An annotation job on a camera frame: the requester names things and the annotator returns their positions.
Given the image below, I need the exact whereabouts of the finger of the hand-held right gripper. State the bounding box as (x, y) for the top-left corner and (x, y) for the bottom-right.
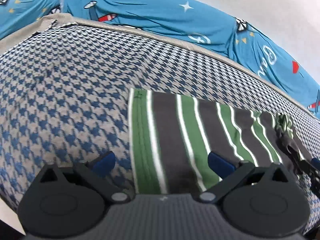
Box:
(299, 157), (320, 181)
(309, 180), (320, 198)

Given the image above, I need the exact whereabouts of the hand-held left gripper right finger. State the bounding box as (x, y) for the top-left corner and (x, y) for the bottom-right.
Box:
(198, 151), (288, 203)

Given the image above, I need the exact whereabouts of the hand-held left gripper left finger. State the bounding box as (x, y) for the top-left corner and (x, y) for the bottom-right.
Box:
(37, 151), (133, 203)

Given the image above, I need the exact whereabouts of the green grey striped shirt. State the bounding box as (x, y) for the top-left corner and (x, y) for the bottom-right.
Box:
(127, 89), (313, 196)

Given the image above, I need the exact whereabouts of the blue beige houndstooth mat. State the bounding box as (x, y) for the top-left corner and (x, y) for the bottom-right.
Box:
(0, 14), (320, 233)

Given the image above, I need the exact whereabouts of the blue printed bedsheet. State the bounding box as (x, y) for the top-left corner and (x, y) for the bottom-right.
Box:
(0, 0), (320, 119)

